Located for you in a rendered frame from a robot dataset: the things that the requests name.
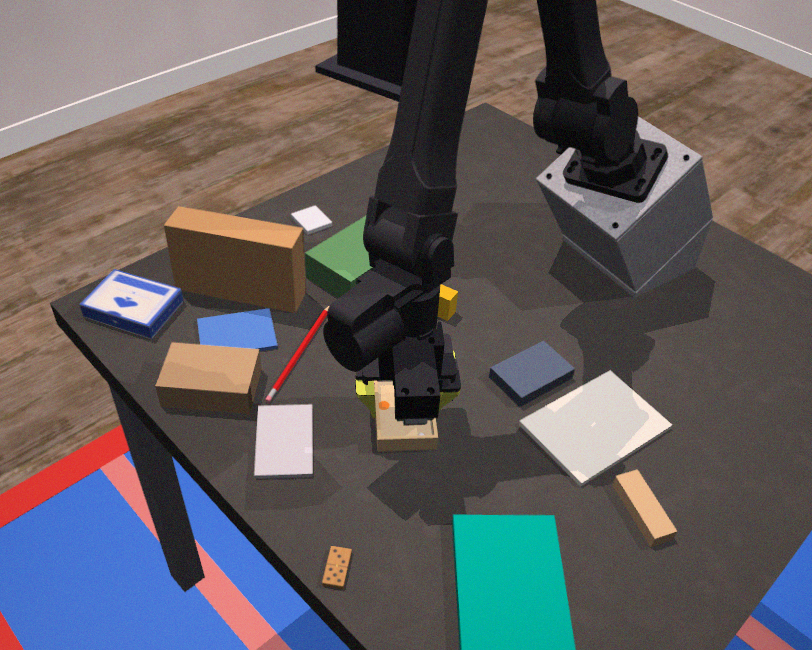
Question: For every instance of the tan rectangular wooden block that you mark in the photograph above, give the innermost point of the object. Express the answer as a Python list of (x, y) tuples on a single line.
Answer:
[(644, 508)]

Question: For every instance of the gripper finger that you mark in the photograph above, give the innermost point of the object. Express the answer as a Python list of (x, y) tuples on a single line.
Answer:
[(446, 397), (366, 394)]

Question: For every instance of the green box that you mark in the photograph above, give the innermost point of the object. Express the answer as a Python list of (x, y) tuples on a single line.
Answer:
[(336, 263)]

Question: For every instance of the red pencil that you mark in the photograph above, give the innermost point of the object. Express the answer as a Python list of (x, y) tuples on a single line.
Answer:
[(296, 355)]

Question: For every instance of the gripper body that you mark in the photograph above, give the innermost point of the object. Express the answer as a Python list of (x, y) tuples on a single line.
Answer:
[(449, 372)]

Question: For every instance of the tan rectangular box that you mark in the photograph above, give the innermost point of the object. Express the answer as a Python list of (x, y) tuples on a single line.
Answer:
[(207, 377)]

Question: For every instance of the orange domino tile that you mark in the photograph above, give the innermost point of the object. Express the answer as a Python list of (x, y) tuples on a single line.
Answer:
[(337, 567)]

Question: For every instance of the white rectangular card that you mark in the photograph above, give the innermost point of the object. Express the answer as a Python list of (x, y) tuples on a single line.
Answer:
[(284, 442)]

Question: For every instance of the brown rectangular box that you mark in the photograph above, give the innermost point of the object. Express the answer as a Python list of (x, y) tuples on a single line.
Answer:
[(235, 258)]

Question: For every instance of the wooden ball-in-hole puzzle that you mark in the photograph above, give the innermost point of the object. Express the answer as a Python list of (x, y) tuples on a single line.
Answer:
[(393, 435)]

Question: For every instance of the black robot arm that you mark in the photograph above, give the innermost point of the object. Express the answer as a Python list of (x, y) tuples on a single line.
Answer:
[(411, 259)]

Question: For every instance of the yellow rectangular block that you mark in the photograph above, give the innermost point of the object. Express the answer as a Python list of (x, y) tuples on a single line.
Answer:
[(447, 302)]

